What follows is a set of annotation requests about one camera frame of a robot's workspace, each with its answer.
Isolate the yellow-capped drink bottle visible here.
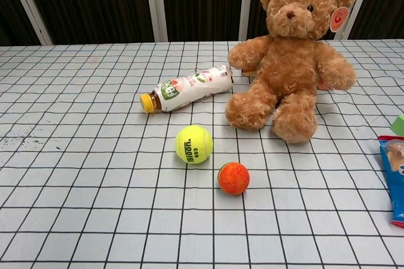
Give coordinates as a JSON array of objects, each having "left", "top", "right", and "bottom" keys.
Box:
[{"left": 140, "top": 64, "right": 234, "bottom": 114}]

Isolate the small orange ball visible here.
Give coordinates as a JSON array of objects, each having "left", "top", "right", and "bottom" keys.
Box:
[{"left": 217, "top": 162, "right": 251, "bottom": 196}]

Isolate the brown teddy bear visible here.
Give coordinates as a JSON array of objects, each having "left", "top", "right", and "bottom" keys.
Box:
[{"left": 224, "top": 0, "right": 358, "bottom": 145}]

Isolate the yellow tennis ball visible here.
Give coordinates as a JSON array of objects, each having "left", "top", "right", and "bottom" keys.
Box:
[{"left": 175, "top": 124, "right": 214, "bottom": 165}]

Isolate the blue snack bag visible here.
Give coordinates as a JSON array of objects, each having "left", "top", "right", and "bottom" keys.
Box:
[{"left": 377, "top": 135, "right": 404, "bottom": 229}]

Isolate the white black-grid tablecloth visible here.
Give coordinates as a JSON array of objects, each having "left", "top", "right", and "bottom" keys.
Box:
[{"left": 0, "top": 39, "right": 404, "bottom": 269}]

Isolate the white metal frame post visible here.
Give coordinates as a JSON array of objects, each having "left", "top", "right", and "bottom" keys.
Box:
[
  {"left": 239, "top": 0, "right": 255, "bottom": 41},
  {"left": 143, "top": 0, "right": 169, "bottom": 42},
  {"left": 340, "top": 0, "right": 369, "bottom": 40},
  {"left": 4, "top": 0, "right": 54, "bottom": 45}
]

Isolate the round orange hang tag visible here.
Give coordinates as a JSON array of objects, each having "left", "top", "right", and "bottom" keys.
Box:
[{"left": 330, "top": 6, "right": 350, "bottom": 33}]

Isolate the green block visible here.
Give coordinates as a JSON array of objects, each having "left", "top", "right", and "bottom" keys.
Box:
[{"left": 390, "top": 114, "right": 404, "bottom": 139}]

